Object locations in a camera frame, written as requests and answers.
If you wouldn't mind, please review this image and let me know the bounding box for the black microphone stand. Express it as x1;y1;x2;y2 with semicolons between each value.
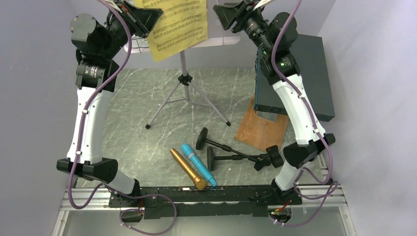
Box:
195;127;284;168
207;147;271;171

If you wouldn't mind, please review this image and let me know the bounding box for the dark teal tilted board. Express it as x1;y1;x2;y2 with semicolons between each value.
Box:
253;34;335;122

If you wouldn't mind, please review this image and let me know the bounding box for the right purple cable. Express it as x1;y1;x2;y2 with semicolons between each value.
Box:
267;0;339;228

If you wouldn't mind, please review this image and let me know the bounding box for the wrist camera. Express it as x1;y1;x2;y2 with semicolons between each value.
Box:
254;0;273;9
104;0;122;13

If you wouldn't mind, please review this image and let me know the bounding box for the lilac music stand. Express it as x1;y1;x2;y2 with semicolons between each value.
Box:
131;35;240;129

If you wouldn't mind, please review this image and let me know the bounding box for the gold microphone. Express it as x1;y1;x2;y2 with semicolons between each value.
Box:
170;148;207;191

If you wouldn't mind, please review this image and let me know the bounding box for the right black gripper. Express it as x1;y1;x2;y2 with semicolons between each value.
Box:
213;0;274;56

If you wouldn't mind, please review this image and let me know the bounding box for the yellow paper sheet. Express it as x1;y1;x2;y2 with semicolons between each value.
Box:
133;0;208;62

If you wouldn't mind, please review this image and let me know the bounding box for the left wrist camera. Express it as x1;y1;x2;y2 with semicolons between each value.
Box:
104;0;122;13

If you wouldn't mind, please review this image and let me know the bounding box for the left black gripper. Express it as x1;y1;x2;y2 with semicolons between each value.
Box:
100;0;163;59

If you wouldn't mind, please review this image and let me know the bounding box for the wooden base board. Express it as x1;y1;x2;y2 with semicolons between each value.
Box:
234;97;289;151

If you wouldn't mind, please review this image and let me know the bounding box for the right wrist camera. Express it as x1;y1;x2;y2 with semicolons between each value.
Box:
254;0;273;9

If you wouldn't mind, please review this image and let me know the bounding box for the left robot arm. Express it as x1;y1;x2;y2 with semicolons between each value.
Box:
57;0;163;207

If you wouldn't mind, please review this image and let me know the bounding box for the blue microphone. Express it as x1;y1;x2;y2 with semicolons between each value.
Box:
181;144;217;187

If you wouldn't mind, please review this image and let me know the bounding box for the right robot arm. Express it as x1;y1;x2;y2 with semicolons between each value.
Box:
213;0;335;204

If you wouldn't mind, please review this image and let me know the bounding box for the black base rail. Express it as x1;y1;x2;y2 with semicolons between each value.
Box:
107;184;303;219

